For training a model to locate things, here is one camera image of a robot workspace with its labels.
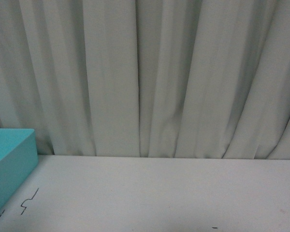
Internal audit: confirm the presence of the grey-white curtain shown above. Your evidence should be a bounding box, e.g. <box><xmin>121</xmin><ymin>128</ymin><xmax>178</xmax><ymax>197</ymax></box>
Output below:
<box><xmin>0</xmin><ymin>0</ymin><xmax>290</xmax><ymax>160</ymax></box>

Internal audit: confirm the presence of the turquoise storage box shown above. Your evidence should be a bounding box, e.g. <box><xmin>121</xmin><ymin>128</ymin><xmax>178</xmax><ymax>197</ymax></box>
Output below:
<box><xmin>0</xmin><ymin>129</ymin><xmax>38</xmax><ymax>210</ymax></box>

